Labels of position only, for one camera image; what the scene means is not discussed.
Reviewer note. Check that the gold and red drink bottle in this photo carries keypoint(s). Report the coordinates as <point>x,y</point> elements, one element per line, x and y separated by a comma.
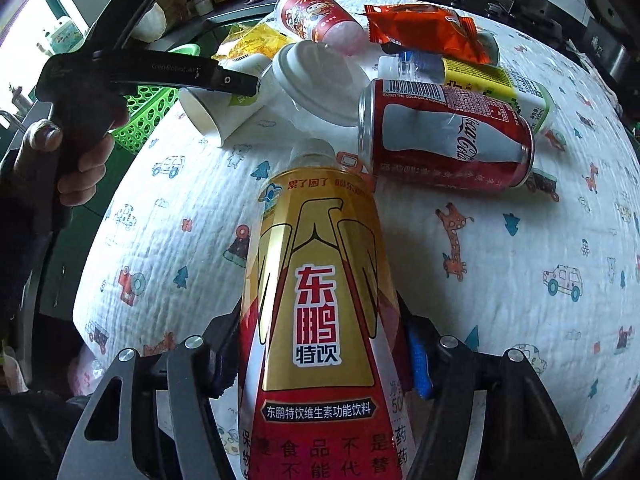
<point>310,285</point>

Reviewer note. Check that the orange snack packet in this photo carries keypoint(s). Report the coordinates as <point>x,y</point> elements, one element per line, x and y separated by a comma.
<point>420,30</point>

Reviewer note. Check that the round wooden chopping block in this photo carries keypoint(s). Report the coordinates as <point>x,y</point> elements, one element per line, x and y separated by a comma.
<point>150,22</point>

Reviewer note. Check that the white printed blanket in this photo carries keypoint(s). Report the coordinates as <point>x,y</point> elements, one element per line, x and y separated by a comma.
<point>500,260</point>

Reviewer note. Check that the pink plastic bag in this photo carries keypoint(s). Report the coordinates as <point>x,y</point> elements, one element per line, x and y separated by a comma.
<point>82,372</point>

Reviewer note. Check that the red printed plastic cup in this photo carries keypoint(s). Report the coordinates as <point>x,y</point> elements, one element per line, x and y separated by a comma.
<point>310,15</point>

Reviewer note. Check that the yellow snack packet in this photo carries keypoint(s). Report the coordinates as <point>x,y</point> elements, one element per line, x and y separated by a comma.
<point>255,40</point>

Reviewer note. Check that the white paper cup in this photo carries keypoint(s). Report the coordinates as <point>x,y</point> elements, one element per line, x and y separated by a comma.
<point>225,115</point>

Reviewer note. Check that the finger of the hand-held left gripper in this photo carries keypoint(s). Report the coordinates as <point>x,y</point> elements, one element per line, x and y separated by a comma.
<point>230,80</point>

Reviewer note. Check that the clear bottle with yellow label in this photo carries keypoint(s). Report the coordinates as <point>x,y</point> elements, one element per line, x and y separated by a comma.
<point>490,82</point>

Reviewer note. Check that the red soda can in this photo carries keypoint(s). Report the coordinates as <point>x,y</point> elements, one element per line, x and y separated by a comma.
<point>425,160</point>

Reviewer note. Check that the person's left forearm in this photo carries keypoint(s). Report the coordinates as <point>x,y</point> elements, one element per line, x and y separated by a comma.
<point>30,240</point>

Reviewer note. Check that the person's dark jacket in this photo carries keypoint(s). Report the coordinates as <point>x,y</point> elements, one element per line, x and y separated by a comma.
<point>35,440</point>

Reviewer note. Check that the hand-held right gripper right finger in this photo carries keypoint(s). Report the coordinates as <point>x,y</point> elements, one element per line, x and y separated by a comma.
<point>418,360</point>

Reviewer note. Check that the person's left hand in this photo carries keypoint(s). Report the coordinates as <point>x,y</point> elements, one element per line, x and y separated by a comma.
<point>85,175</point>

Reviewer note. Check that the green plastic basket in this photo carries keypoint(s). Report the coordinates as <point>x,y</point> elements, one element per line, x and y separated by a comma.
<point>145,110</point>

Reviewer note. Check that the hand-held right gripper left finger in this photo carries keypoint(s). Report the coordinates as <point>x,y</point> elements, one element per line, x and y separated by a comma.
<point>226,360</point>

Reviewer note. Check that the clear cup with white lid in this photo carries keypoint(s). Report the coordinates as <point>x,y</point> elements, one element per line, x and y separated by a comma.
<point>320,75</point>

